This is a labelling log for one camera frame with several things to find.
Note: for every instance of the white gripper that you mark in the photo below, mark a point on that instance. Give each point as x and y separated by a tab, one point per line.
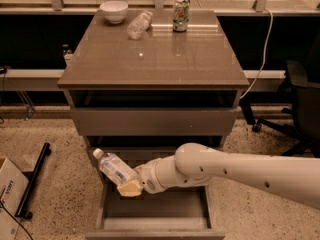
148	176

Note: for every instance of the blue label plastic bottle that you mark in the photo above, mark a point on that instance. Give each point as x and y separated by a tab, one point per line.
114	167

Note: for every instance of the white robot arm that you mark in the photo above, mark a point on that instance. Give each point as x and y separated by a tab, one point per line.
192	164

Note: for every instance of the grey middle drawer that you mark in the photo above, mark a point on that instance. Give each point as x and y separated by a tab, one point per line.
144	148

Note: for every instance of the grey drawer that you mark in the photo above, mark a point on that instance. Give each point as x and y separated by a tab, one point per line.
153	121
176	214
144	148

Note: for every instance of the grey bottom drawer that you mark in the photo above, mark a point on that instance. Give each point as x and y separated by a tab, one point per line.
176	214

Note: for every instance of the grey top drawer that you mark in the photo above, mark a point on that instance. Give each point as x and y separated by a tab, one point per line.
153	121

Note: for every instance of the grey drawer cabinet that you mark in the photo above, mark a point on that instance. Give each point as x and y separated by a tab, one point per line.
196	68

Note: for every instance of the small bottle behind cabinet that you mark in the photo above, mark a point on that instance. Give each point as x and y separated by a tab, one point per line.
67	53

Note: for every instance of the clear crushed plastic bottle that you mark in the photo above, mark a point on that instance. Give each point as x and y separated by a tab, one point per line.
139	25

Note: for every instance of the black metal bar stand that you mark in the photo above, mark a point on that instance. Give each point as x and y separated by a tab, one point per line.
22	210

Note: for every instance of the cardboard box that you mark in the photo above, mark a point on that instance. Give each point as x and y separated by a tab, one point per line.
12	187

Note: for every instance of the white ceramic bowl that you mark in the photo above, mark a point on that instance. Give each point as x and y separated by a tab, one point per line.
114	11

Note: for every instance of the colourful drink can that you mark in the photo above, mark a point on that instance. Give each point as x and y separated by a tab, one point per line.
180	15

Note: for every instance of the black office chair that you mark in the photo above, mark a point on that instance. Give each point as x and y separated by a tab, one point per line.
302	78

